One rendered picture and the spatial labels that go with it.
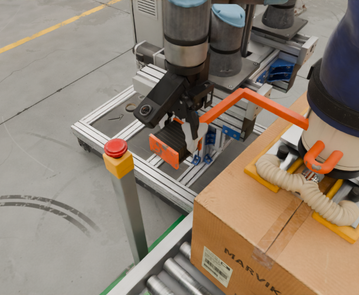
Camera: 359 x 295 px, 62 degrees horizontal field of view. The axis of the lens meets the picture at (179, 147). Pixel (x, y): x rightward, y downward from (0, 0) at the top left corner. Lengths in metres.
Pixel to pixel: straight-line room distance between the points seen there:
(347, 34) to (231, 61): 0.61
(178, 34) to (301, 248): 0.50
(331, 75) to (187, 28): 0.29
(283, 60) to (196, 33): 1.13
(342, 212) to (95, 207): 1.62
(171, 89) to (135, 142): 1.54
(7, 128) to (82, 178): 0.88
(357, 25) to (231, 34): 0.59
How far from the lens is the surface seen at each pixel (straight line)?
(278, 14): 1.56
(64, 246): 1.97
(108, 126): 2.22
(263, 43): 1.62
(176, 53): 0.52
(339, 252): 0.75
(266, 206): 0.75
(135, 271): 1.18
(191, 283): 1.20
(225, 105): 0.76
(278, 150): 0.82
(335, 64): 0.63
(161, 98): 0.54
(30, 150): 2.54
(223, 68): 1.16
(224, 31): 1.10
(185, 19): 0.49
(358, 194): 0.79
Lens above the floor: 1.69
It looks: 47 degrees down
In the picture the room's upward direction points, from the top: straight up
